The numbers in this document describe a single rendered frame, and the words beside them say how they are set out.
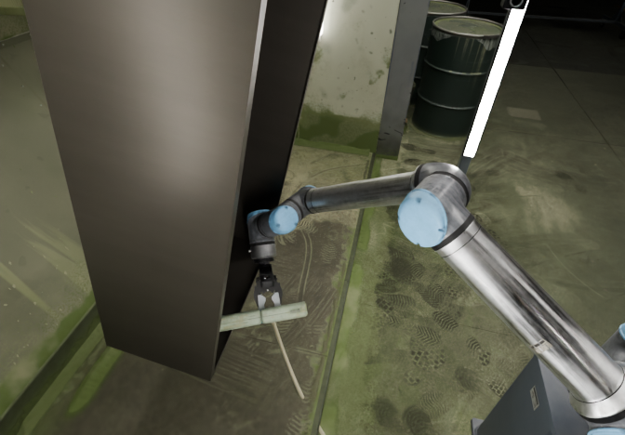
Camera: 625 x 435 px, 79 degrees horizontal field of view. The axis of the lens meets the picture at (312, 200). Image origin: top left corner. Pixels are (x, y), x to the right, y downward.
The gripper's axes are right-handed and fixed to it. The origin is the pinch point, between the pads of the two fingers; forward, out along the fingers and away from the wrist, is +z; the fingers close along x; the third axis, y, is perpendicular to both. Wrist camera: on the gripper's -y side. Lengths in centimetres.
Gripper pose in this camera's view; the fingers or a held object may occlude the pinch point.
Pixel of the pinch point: (271, 316)
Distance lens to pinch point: 136.9
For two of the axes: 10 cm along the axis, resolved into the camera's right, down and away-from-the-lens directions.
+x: -9.8, 1.0, -1.7
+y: -1.5, 1.8, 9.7
